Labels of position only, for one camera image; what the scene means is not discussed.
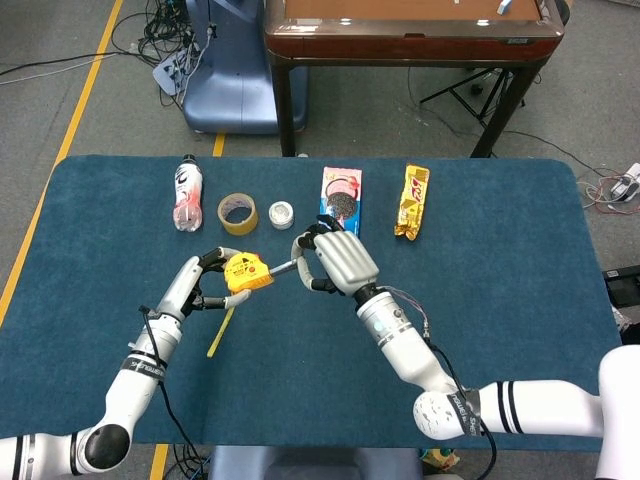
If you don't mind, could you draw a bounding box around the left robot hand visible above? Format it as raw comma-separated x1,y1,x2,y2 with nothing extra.
157,246,251,321

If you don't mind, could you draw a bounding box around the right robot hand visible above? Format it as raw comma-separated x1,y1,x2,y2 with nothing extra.
291,214,380,296

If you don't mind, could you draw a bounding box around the yellow tape measure with strap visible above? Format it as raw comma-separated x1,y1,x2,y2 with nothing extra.
206,252,301,359

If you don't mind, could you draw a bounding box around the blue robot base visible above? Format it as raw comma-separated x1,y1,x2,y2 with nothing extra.
182,0,309,135

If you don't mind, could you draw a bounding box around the yellow packing tape roll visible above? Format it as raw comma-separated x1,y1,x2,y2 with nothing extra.
217,192,260,235

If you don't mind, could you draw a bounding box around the blue cookie box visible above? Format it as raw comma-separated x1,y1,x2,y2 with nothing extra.
317,166,364,239

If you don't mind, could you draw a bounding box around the small white round tin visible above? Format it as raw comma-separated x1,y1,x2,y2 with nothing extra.
268,200,296,231

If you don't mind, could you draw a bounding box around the gold foil snack packet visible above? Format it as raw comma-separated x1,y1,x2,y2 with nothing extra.
393,163,431,242

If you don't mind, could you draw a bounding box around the clear plastic drink bottle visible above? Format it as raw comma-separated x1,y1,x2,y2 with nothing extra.
172,154,205,235

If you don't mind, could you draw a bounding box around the blue table cloth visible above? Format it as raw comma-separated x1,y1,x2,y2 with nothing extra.
0,153,624,447

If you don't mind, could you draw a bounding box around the grey-blue robot chassis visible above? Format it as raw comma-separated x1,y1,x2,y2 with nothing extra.
207,444,424,480

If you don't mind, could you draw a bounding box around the black tripod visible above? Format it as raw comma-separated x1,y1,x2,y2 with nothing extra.
418,67,527,126

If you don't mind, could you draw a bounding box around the white power strip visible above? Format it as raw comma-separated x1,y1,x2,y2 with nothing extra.
152,47,201,96

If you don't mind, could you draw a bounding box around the brown mahjong table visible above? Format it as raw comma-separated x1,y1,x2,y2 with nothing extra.
263,0,566,159

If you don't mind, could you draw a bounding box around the black box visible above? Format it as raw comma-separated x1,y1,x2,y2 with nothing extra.
602,264,640,311

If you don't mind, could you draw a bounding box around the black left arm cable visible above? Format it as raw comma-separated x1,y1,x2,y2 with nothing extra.
139,304,206,480

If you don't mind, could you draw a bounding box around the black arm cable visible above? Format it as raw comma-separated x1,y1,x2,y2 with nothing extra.
424,339,496,480
139,304,206,480

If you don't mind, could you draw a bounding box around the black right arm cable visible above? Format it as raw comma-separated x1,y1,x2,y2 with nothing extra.
424,339,496,480

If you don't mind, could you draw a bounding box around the floor cable bundle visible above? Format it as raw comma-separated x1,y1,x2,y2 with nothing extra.
0,0,201,109

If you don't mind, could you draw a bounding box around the white adapter with red wires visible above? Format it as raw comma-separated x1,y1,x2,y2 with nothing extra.
579,162,640,216

